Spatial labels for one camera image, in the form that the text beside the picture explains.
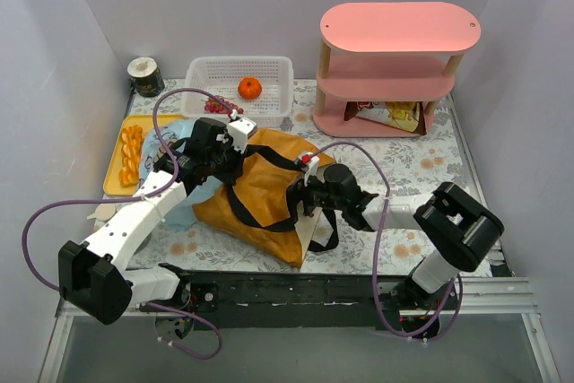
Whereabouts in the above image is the red grape bunch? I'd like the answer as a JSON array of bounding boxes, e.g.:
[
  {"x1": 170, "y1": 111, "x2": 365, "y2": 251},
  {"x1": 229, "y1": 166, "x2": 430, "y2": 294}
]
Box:
[{"x1": 204, "y1": 96, "x2": 244, "y2": 115}]

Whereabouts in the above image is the blue plastic grocery bag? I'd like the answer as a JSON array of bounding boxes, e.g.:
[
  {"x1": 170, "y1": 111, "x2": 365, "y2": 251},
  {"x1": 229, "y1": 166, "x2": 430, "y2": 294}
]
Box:
[{"x1": 136, "y1": 119, "x2": 221, "y2": 231}]

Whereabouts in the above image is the yellow canvas tote bag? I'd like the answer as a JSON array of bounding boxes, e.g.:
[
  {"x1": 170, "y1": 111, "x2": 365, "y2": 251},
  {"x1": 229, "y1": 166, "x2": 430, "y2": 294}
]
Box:
[{"x1": 192, "y1": 128, "x2": 339, "y2": 268}]

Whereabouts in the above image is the small orange toy pumpkin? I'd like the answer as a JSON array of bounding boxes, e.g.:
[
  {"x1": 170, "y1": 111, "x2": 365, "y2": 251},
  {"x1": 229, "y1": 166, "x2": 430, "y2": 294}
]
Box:
[{"x1": 238, "y1": 77, "x2": 263, "y2": 100}]

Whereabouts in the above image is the orange twisted snack food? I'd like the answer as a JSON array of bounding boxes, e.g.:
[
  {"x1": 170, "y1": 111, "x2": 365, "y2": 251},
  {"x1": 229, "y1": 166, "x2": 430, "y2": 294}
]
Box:
[{"x1": 118, "y1": 125, "x2": 144, "y2": 187}]

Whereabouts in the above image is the red snack chip packet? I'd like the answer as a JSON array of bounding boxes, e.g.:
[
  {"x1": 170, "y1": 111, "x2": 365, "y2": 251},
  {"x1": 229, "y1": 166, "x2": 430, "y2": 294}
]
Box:
[{"x1": 344, "y1": 101, "x2": 427, "y2": 135}]

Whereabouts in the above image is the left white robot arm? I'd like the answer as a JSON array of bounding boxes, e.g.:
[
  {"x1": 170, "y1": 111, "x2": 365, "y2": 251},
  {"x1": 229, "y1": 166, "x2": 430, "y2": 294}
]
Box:
[{"x1": 58, "y1": 118, "x2": 257, "y2": 325}]

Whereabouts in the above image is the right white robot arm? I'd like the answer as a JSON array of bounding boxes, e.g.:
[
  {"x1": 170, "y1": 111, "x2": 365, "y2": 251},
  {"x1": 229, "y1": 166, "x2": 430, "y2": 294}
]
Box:
[{"x1": 286, "y1": 163, "x2": 504, "y2": 309}]

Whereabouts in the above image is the floral table mat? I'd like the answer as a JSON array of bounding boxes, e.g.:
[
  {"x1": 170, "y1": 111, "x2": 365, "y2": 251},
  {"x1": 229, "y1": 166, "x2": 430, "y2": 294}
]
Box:
[{"x1": 82, "y1": 78, "x2": 494, "y2": 278}]

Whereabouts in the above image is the white plastic basket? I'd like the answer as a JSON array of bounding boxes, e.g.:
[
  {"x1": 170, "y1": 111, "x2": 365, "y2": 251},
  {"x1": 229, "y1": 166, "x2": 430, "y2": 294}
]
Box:
[{"x1": 183, "y1": 56, "x2": 294, "y2": 128}]

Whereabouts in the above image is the dark tape roll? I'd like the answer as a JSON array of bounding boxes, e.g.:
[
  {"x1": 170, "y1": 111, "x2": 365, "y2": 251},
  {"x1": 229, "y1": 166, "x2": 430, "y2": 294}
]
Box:
[{"x1": 126, "y1": 57, "x2": 165, "y2": 98}]

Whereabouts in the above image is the yellow plastic tray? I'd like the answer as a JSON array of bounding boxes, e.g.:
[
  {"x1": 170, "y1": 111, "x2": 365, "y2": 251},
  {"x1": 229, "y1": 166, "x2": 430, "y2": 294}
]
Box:
[{"x1": 103, "y1": 115, "x2": 164, "y2": 196}]

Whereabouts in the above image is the small beige wooden spoon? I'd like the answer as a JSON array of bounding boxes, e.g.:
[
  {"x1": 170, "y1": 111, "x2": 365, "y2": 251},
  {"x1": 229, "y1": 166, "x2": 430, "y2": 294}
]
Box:
[{"x1": 86, "y1": 203, "x2": 117, "y2": 222}]

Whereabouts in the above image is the pink three-tier shelf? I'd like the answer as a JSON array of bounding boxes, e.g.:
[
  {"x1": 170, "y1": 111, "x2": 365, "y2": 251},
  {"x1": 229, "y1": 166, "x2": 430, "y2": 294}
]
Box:
[{"x1": 313, "y1": 2, "x2": 482, "y2": 138}]

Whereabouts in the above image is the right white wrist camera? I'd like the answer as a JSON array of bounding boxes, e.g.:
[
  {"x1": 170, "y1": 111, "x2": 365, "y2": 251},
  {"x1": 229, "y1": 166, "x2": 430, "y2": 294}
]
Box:
[{"x1": 296, "y1": 152, "x2": 320, "y2": 187}]

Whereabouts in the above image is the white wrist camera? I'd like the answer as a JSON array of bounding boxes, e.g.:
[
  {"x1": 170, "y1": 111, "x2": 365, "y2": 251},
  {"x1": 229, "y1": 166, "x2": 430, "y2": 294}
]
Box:
[
  {"x1": 296, "y1": 152, "x2": 320, "y2": 187},
  {"x1": 226, "y1": 118, "x2": 257, "y2": 153}
]

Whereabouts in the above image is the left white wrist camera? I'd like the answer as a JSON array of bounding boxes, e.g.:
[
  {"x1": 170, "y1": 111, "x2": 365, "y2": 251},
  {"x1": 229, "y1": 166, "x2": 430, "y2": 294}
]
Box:
[{"x1": 226, "y1": 118, "x2": 257, "y2": 153}]

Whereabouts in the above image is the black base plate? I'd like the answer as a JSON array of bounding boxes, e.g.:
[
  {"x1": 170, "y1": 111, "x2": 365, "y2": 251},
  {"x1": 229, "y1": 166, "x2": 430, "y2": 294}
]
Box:
[{"x1": 161, "y1": 271, "x2": 458, "y2": 330}]

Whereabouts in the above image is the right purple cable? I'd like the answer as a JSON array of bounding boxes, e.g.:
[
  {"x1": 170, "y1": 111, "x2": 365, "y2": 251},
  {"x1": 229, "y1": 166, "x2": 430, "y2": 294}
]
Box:
[{"x1": 309, "y1": 140, "x2": 463, "y2": 342}]

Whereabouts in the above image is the aluminium rail frame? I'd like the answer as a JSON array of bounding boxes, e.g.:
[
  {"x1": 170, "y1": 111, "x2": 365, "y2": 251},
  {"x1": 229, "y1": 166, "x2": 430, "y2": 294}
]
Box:
[{"x1": 39, "y1": 278, "x2": 560, "y2": 382}]

